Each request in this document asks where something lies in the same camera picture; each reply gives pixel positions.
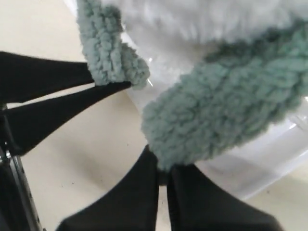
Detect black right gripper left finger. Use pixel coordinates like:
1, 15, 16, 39
57, 146, 159, 231

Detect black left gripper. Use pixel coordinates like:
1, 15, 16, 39
0, 103, 41, 231

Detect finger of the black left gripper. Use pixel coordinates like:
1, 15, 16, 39
2, 82, 131, 156
0, 51, 93, 103

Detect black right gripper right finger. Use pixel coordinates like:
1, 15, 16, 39
167, 165, 283, 231

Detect green knitted scarf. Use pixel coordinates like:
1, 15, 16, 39
77, 0, 308, 170

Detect white plush snowman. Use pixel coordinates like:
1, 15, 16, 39
101, 0, 308, 44

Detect white plastic tray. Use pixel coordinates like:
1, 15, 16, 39
123, 32, 308, 199

